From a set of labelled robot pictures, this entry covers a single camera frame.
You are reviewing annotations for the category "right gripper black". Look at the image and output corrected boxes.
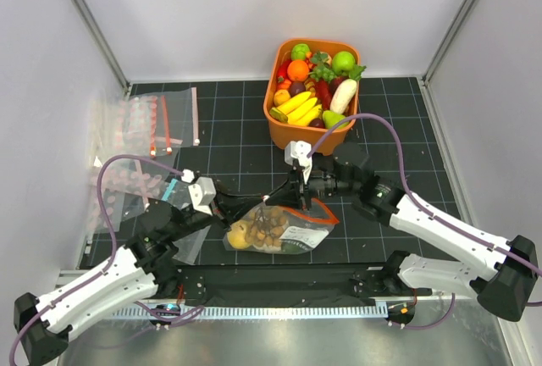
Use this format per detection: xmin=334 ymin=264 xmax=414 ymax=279
xmin=266 ymin=164 xmax=357 ymax=212

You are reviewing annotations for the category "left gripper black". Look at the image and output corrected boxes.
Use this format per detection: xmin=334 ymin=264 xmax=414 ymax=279
xmin=169 ymin=181 xmax=263 ymax=241

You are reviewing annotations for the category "yellow lemon toy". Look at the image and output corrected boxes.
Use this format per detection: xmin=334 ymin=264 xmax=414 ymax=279
xmin=226 ymin=220 xmax=252 ymax=250

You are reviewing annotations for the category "brown longan bunch toy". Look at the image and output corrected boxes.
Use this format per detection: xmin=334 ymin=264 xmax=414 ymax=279
xmin=245 ymin=206 xmax=289 ymax=252

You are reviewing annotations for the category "orange zipper clear bag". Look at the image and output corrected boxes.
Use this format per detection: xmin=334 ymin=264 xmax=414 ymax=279
xmin=223 ymin=198 xmax=339 ymax=255

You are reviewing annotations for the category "dark green avocado toy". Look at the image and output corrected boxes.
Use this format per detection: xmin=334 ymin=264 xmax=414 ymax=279
xmin=281 ymin=240 xmax=312 ymax=255

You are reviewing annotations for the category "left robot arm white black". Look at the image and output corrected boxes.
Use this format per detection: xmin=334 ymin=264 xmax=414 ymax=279
xmin=14 ymin=194 xmax=262 ymax=365

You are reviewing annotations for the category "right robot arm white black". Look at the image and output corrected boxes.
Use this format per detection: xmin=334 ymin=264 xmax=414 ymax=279
xmin=263 ymin=141 xmax=539 ymax=322

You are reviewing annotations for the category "blue zipper clear bag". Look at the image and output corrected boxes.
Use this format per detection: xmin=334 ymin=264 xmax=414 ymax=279
xmin=162 ymin=179 xmax=210 ymax=265

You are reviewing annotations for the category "red zipper clear bag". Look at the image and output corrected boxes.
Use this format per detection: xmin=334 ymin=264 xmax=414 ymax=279
xmin=149 ymin=95 xmax=173 ymax=158

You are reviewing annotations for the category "black grid mat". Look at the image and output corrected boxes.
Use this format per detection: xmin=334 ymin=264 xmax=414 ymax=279
xmin=80 ymin=76 xmax=484 ymax=266

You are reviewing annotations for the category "dark purple mangosteen toy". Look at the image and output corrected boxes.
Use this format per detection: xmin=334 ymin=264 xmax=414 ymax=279
xmin=308 ymin=118 xmax=326 ymax=129

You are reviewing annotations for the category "yellow banana bunch toy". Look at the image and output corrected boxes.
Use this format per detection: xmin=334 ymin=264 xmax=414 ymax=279
xmin=269 ymin=91 xmax=323 ymax=127

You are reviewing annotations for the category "green pear toy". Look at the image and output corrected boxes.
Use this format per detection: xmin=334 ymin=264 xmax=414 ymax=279
xmin=322 ymin=110 xmax=346 ymax=129

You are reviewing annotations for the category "small tangerine toy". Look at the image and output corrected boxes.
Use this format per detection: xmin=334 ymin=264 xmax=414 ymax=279
xmin=273 ymin=89 xmax=290 ymax=107

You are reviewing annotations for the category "red lobster toy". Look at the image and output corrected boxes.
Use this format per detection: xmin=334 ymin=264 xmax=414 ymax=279
xmin=315 ymin=80 xmax=333 ymax=110

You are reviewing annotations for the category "orange plastic basket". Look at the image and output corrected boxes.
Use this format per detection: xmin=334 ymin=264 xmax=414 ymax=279
xmin=263 ymin=38 xmax=364 ymax=155

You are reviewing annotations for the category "white radish toy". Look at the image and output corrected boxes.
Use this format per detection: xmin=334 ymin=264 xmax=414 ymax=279
xmin=329 ymin=79 xmax=357 ymax=114

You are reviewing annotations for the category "red chili toy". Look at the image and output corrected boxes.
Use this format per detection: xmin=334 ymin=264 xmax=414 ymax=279
xmin=276 ymin=59 xmax=291 ymax=83

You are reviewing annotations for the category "orange fruit toy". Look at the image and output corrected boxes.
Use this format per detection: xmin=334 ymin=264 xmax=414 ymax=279
xmin=287 ymin=59 xmax=310 ymax=81

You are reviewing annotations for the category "green grape bunch toy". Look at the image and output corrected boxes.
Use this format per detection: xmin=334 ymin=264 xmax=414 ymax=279
xmin=309 ymin=63 xmax=337 ymax=83

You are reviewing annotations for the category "green apple toy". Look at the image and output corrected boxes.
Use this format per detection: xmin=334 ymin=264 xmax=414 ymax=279
xmin=331 ymin=51 xmax=357 ymax=75

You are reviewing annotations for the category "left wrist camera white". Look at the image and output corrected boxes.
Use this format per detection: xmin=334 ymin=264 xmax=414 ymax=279
xmin=181 ymin=169 xmax=216 ymax=215

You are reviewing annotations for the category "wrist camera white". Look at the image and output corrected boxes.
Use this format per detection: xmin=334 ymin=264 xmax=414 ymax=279
xmin=181 ymin=169 xmax=216 ymax=215
xmin=285 ymin=141 xmax=312 ymax=184

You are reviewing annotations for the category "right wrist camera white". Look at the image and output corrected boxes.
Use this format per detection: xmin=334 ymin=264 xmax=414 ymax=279
xmin=285 ymin=141 xmax=312 ymax=184

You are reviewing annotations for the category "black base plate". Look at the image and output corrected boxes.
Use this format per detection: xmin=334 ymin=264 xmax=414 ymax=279
xmin=155 ymin=263 xmax=431 ymax=306

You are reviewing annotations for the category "grey slotted cable duct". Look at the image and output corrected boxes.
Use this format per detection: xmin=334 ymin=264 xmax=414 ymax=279
xmin=69 ymin=302 xmax=389 ymax=320

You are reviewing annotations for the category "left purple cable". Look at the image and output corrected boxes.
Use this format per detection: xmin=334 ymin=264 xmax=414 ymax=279
xmin=8 ymin=153 xmax=204 ymax=366

